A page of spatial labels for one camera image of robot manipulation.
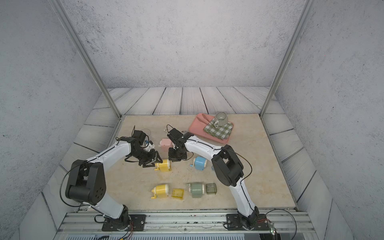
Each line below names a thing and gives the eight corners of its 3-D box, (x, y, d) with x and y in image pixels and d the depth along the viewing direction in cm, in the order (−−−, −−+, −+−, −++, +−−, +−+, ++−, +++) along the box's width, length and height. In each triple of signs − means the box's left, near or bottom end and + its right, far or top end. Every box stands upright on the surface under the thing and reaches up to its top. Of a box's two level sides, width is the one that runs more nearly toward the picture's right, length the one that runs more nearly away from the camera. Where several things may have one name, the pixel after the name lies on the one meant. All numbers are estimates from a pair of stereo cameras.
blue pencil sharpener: (191, 168, 93) (190, 161, 87) (193, 161, 96) (193, 154, 90) (204, 172, 92) (205, 165, 85) (206, 165, 95) (207, 158, 88)
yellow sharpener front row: (153, 200, 82) (149, 194, 76) (154, 191, 85) (150, 186, 78) (169, 197, 83) (167, 192, 76) (169, 189, 86) (166, 183, 79)
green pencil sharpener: (186, 198, 83) (185, 193, 76) (186, 187, 86) (185, 182, 80) (203, 198, 83) (204, 193, 76) (203, 187, 86) (204, 182, 80)
